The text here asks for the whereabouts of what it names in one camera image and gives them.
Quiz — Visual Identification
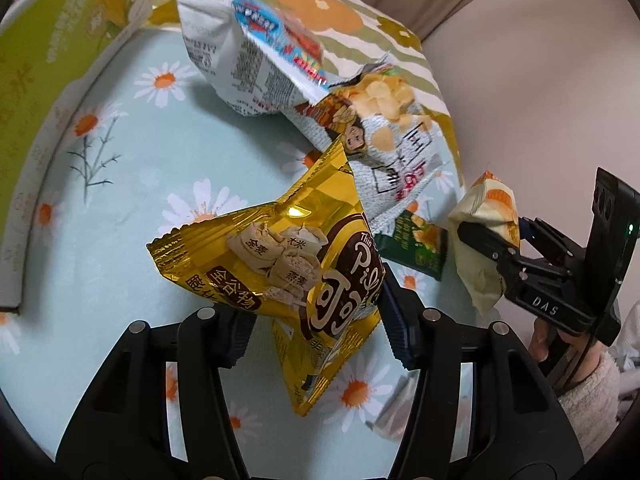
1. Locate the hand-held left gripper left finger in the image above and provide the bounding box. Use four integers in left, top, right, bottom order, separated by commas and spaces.
55, 306, 256, 480

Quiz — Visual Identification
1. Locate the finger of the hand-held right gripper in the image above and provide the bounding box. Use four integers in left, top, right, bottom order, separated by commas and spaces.
456, 219, 522, 264
517, 216, 577, 274

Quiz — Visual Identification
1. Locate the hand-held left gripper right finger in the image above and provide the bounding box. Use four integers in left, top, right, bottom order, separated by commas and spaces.
377, 275, 586, 480

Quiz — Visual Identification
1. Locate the pale yellow snack packet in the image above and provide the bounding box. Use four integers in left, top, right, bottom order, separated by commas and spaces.
446, 170, 522, 317

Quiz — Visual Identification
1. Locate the green cardboard box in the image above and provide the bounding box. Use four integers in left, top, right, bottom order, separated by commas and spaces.
0, 0, 158, 317

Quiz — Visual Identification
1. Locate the person's right forearm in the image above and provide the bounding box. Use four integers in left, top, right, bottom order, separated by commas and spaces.
554, 349, 624, 462

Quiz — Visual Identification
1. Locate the person's right hand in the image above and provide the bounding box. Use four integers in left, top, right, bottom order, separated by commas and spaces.
529, 317, 557, 362

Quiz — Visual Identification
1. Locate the dark green snack packet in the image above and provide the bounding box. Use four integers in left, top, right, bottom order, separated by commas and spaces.
375, 210, 448, 282

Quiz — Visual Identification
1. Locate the white potato chips packet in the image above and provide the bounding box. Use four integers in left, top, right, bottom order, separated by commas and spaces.
282, 62, 464, 234

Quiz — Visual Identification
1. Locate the green striped floral blanket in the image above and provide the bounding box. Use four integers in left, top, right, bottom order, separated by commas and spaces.
145, 0, 464, 172

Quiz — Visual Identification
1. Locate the silver snack packet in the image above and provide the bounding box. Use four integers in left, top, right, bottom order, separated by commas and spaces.
176, 0, 334, 119

